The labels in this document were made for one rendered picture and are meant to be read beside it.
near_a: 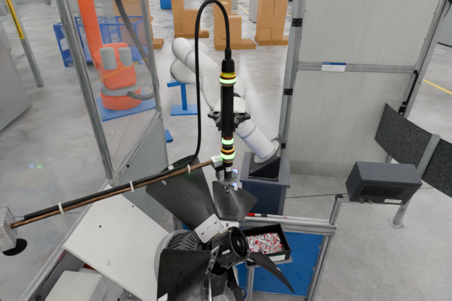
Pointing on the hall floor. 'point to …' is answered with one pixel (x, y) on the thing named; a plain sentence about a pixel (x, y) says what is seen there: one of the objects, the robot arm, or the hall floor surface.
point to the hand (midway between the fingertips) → (227, 123)
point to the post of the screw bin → (249, 283)
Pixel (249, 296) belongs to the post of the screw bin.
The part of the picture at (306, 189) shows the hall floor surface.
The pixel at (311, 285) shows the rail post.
